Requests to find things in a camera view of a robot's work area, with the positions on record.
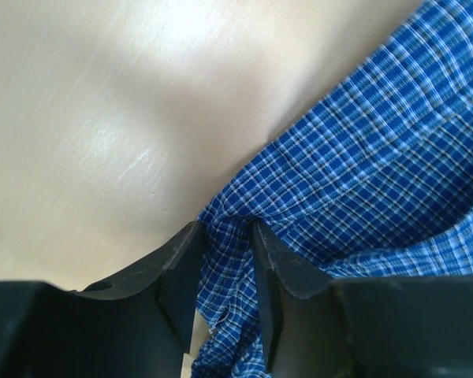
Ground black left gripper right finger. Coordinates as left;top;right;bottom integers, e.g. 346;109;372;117
251;222;473;377

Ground blue checkered long sleeve shirt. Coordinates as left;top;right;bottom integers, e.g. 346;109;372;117
192;1;473;377

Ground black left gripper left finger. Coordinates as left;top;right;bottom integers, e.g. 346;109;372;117
0;222;206;377

